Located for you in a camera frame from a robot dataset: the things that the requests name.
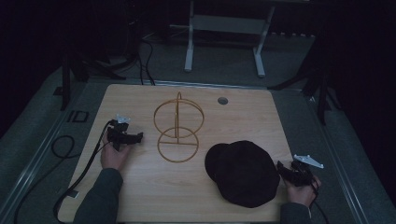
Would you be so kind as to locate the white metal table frame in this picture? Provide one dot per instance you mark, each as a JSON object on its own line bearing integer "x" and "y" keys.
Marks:
{"x": 224, "y": 24}

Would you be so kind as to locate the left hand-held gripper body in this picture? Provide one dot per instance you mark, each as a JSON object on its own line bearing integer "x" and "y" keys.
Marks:
{"x": 120, "y": 135}

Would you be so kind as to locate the black tripod stand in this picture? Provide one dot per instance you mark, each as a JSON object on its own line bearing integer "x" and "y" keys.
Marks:
{"x": 322, "y": 93}
{"x": 66, "y": 81}

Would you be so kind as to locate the black hat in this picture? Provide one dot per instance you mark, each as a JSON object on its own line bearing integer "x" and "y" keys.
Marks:
{"x": 244, "y": 174}

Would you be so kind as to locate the person's left hand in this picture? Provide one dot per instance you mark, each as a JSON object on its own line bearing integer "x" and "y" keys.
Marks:
{"x": 113, "y": 157}

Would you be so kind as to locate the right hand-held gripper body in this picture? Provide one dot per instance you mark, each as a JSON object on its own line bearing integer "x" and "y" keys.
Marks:
{"x": 301, "y": 172}

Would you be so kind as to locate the person's right hand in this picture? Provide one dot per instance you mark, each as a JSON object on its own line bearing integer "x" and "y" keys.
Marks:
{"x": 300, "y": 194}

